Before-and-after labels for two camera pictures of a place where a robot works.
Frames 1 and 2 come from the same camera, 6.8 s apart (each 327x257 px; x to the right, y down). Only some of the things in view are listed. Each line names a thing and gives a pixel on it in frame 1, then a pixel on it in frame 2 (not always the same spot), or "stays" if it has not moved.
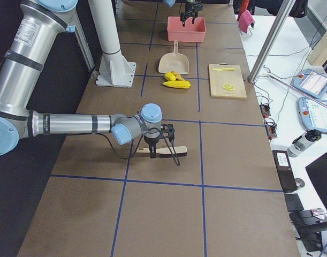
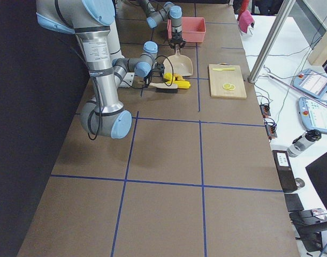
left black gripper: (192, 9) -> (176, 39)
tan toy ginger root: (177, 76) stays
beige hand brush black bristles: (173, 152) -> (165, 88)
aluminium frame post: (272, 37) stays
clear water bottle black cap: (303, 142) stays
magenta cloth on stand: (245, 19) stays
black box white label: (284, 170) stays
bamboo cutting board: (226, 81) stays
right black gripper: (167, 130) -> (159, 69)
